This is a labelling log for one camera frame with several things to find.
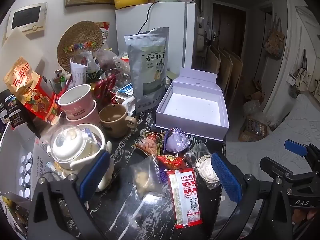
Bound black power cable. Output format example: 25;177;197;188
137;1;160;34

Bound red and white snack packet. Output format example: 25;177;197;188
164;168;203;229

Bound white hanging tote bag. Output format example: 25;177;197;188
287;49;312;92

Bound red-handled scissors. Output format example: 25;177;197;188
92;74;117;98

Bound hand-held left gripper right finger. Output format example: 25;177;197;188
211;152;293;240

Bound white box of small bottles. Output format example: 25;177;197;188
0;122;52;202

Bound white fridge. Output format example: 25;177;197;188
115;1;201;82

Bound purple tasselled sachet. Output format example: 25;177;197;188
163;128;191;155

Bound black printed box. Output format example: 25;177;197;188
0;89;36;137

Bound triangular nut snack packet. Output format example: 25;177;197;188
132;130;166;156

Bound clear zip bag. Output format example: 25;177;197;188
129;155;166;201

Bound red candy packet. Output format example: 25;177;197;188
157;154;187;171

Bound blue and white small box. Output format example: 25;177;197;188
116;82;135;98

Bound silver tea pouch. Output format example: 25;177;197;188
124;27;170;114

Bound red and yellow snack bag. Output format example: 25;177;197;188
3;56;62;125

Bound cardboard box on floor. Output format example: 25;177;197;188
238;116;272;142

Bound patterned hanging tote bag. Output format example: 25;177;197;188
263;16;286;61

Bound brown door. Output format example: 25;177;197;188
212;2;247;57

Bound bagged white cable coil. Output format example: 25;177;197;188
187;144;222;190

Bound white wall intercom panel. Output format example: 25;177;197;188
6;2;48;36

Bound woven straw hat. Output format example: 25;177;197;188
57;21;104;73

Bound white rabbit-shaped mug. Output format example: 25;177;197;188
47;124;113;193

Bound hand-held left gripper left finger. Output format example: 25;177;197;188
27;150;112;240

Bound pink paper cup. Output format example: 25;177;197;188
58;84;92;120
65;100;101;126

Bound white paper sheet roll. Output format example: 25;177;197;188
70;57;87;88

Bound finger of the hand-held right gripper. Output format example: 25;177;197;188
259;157;296;183
284;140;320;161

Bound small green bottle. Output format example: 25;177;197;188
53;69;67;93

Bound tan ceramic mug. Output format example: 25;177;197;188
98;103;138;139

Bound white gift box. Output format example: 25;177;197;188
155;66;230;141

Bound person's right hand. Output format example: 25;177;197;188
305;208;320;221

